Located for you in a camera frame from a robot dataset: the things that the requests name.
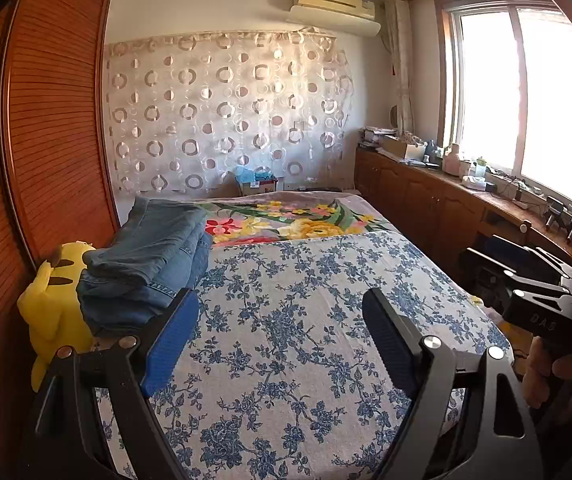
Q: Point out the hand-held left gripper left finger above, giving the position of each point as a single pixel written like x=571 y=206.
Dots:
x=170 y=345

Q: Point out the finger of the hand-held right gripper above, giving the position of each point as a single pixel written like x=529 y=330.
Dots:
x=531 y=260
x=491 y=280

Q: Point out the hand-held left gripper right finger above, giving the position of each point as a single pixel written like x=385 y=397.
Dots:
x=391 y=350

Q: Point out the grey-blue pants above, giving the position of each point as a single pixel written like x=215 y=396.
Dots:
x=165 y=220

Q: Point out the person's right hand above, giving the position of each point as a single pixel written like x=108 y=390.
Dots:
x=536 y=380

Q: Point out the white power strip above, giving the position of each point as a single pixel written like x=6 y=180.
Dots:
x=521 y=204

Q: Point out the folded denim jeans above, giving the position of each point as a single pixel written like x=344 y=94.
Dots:
x=115 y=310

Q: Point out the white tissue box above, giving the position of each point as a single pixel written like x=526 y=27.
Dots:
x=473 y=181

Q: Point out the blue floral bedspread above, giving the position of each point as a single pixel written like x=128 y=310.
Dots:
x=291 y=335

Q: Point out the wooden cabinet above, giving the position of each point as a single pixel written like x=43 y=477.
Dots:
x=416 y=195

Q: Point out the yellow plush toy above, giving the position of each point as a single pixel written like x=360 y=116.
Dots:
x=50 y=305

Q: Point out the dark bottle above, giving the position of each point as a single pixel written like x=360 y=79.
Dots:
x=431 y=152

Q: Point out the cardboard box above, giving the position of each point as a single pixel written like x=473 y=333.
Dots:
x=403 y=147

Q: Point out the colourful floral blanket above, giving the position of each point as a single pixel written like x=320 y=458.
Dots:
x=291 y=220

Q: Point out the window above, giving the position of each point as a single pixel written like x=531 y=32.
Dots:
x=491 y=85

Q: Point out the stack of papers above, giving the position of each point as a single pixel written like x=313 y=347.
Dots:
x=376 y=136

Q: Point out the teal box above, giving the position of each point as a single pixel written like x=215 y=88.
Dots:
x=256 y=176

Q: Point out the beige window curtain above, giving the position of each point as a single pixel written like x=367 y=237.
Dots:
x=398 y=60

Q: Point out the sheer circle-patterned curtain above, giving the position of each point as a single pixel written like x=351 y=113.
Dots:
x=215 y=110

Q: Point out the wooden slatted wardrobe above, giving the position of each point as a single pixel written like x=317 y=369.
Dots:
x=40 y=135

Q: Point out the round wall mirror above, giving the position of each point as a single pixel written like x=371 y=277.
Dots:
x=394 y=116

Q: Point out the wall air conditioner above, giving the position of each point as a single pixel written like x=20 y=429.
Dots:
x=331 y=5

